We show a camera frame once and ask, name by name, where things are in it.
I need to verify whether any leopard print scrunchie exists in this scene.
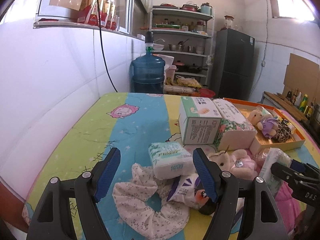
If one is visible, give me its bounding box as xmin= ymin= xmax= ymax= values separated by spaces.
xmin=273 ymin=121 xmax=292 ymax=142

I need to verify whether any white floral scrunchie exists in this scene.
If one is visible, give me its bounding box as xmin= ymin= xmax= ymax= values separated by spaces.
xmin=112 ymin=163 xmax=190 ymax=239

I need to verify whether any white green tissue pack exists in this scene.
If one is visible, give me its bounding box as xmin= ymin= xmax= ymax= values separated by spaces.
xmin=149 ymin=141 xmax=195 ymax=180

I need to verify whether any beige bear purple dress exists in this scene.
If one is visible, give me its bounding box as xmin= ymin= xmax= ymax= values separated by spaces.
xmin=248 ymin=109 xmax=278 ymax=139

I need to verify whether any white purple snack packet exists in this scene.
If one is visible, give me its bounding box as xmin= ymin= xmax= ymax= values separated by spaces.
xmin=167 ymin=173 xmax=213 ymax=210

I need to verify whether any beige bear pink dress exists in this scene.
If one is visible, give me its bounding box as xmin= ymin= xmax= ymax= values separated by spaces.
xmin=207 ymin=149 xmax=258 ymax=180

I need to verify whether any orange shallow cardboard box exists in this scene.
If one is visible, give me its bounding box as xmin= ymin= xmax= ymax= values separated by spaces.
xmin=228 ymin=99 xmax=305 ymax=155

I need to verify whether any floral tissue box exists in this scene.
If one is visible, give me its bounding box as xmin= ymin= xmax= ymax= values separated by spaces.
xmin=213 ymin=99 xmax=257 ymax=151

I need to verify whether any green white medicine box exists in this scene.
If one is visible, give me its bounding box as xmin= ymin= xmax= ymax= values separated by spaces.
xmin=178 ymin=96 xmax=222 ymax=145

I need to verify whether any colourful cartoon bed sheet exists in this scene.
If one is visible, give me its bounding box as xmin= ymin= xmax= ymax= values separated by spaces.
xmin=22 ymin=93 xmax=319 ymax=239

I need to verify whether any green condiment bottle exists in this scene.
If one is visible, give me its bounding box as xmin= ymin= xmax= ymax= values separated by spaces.
xmin=299 ymin=94 xmax=309 ymax=113

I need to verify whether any wooden cutting board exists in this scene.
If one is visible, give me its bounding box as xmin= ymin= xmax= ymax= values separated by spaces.
xmin=261 ymin=92 xmax=308 ymax=122

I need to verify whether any red plastic basket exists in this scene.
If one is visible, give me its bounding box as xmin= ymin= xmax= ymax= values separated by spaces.
xmin=199 ymin=88 xmax=215 ymax=99

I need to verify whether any egg tray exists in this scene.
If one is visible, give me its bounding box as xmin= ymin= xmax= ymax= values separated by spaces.
xmin=176 ymin=76 xmax=202 ymax=89

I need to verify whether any blue water jug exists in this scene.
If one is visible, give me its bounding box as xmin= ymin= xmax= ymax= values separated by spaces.
xmin=131 ymin=31 xmax=165 ymax=94

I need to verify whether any pink plastic bin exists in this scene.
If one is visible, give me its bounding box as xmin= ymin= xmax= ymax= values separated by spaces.
xmin=165 ymin=64 xmax=177 ymax=81

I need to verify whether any black refrigerator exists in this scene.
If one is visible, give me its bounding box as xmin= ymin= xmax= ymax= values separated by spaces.
xmin=210 ymin=29 xmax=255 ymax=100

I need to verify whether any metal shelving rack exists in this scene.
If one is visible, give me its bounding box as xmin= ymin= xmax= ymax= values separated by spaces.
xmin=149 ymin=2 xmax=215 ymax=86

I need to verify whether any orange drink bottle pack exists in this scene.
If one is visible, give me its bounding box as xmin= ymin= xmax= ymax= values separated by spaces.
xmin=77 ymin=0 xmax=117 ymax=30

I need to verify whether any black hanging cable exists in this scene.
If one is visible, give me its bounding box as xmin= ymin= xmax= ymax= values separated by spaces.
xmin=94 ymin=0 xmax=119 ymax=93

